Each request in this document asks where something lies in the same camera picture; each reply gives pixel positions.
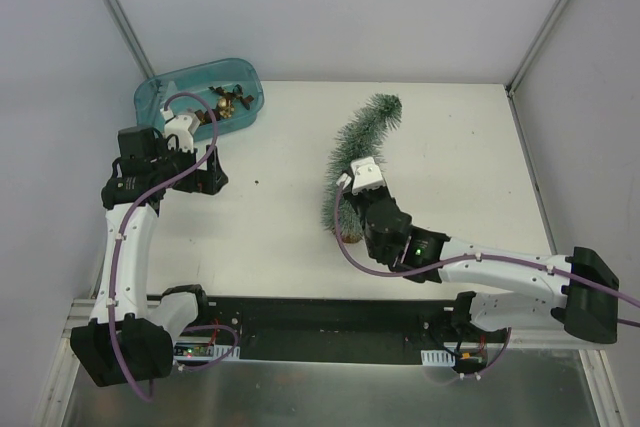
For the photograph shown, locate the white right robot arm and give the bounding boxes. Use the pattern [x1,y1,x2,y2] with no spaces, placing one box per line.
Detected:
[341,186,619,345]

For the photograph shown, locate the controller board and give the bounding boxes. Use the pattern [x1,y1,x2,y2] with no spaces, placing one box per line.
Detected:
[174,342,240,362]
[420,350,488,368]

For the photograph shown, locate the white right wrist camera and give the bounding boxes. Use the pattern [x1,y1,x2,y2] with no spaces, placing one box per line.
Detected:
[336,157,386,195]

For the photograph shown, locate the small frosted green christmas tree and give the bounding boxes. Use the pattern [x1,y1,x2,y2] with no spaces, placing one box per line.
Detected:
[321,93,403,234]

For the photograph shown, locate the right controller board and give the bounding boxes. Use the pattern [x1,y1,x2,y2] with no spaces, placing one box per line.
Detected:
[420,350,488,368]

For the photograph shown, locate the brown ribbon bow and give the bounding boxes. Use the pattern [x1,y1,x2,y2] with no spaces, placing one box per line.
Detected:
[208,84,254,110]

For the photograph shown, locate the left aluminium corner post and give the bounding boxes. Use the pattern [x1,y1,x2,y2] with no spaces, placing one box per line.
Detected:
[103,0,156,78]

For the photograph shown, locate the aluminium corner post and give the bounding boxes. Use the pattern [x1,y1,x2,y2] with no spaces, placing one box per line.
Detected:
[505,0,573,98]
[103,0,156,78]

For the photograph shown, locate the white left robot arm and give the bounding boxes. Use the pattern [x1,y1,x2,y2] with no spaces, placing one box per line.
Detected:
[70,126,228,387]

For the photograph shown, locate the gold berry sprig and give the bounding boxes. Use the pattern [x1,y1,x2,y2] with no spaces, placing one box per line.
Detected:
[215,94,236,120]

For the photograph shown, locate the teal transparent plastic bin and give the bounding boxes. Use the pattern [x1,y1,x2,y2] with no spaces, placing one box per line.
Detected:
[132,57,266,143]

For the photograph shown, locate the left controller board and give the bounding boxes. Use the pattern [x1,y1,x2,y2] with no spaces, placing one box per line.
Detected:
[174,342,240,362]

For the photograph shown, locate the right aluminium corner post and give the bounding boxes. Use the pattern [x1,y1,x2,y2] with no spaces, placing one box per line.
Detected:
[505,0,573,98]

